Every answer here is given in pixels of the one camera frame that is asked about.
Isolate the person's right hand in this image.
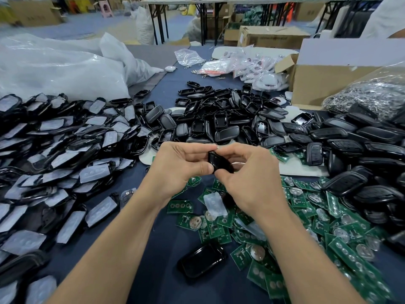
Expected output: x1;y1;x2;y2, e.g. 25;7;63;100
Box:
214;144;291;220

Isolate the person's left hand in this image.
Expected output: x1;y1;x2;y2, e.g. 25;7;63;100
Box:
142;142;219;209

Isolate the pile of black shell halves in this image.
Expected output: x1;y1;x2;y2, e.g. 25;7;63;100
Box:
174;80;314;152

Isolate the lone glossy black shell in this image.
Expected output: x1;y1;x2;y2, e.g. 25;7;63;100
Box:
177;242;229;280

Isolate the pile of green circuit boards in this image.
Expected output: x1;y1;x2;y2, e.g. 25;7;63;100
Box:
166;152;393;304

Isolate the pile of assembled black fobs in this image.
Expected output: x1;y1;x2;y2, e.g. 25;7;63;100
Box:
307;104;405;257

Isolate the pile of shells with pads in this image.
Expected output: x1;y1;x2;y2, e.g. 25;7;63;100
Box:
0;92;159;304

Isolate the person's left forearm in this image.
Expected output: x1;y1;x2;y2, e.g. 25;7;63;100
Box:
47;196;168;304

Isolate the person's right forearm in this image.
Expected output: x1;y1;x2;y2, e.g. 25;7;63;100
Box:
259;209;365;304

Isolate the clear plastic film piece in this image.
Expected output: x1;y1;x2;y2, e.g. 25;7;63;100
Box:
202;192;229;218

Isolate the heap of clear parts bags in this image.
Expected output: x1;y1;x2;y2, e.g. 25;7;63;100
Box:
231;51;290;92

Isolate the clear bag with red label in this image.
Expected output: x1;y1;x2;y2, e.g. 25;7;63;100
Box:
195;59;235;76

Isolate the small crumpled clear plastic bag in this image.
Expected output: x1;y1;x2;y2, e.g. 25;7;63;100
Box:
175;49;206;68

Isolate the large open cardboard box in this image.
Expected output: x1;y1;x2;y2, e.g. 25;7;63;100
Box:
275;38;405;110

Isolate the brown cardboard box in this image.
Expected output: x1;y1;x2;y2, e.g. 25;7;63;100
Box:
238;26;311;51

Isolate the clear bag of metal parts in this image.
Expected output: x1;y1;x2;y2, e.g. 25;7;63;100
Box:
323;66;405;121

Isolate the white sack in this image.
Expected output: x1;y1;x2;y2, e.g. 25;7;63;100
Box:
135;6;157;46

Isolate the large white plastic bag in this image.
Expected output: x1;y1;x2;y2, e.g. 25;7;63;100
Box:
0;31;165;102

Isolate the pink plastic stool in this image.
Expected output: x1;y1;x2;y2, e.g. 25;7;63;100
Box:
98;1;113;19

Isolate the long white table top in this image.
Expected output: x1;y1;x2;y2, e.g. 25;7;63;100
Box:
142;0;383;6

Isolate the tan cardboard box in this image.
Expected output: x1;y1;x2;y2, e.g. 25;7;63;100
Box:
9;0;64;27

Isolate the black metal table frame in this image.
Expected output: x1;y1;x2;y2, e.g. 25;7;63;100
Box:
147;2;225;46

